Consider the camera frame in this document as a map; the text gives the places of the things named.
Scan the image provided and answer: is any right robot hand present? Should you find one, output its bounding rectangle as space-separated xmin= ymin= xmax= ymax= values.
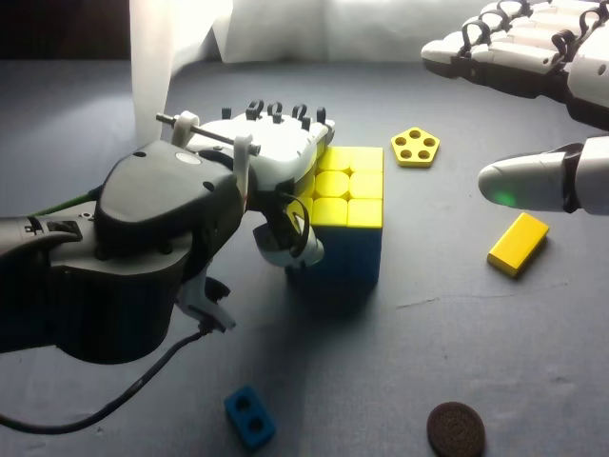
xmin=421 ymin=0 xmax=609 ymax=218

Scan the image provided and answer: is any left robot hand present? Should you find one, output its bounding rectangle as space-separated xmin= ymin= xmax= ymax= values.
xmin=198 ymin=98 xmax=338 ymax=271

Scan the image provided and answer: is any Rubik's cube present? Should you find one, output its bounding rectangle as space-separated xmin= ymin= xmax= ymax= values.
xmin=285 ymin=145 xmax=385 ymax=292

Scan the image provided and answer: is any yellow pentagon block with holes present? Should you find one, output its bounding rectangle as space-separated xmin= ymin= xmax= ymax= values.
xmin=389 ymin=126 xmax=442 ymax=169

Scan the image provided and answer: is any white fabric backdrop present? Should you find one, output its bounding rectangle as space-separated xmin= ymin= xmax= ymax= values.
xmin=128 ymin=0 xmax=505 ymax=142

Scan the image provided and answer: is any yellow rectangular block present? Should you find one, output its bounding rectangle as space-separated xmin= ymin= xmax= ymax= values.
xmin=485 ymin=211 xmax=552 ymax=281

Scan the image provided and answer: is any grey table cloth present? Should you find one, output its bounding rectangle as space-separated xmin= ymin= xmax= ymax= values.
xmin=0 ymin=59 xmax=609 ymax=457

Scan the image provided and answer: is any blue block with two holes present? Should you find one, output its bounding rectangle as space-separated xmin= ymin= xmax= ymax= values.
xmin=223 ymin=384 xmax=279 ymax=451

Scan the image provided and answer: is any chocolate sandwich cookie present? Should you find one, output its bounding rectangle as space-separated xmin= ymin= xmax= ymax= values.
xmin=426 ymin=401 xmax=487 ymax=457

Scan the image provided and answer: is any green cable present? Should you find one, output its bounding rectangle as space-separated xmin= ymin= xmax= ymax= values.
xmin=32 ymin=186 xmax=104 ymax=217

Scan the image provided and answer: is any black camera cable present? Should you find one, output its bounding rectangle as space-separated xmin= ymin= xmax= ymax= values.
xmin=0 ymin=328 xmax=213 ymax=435

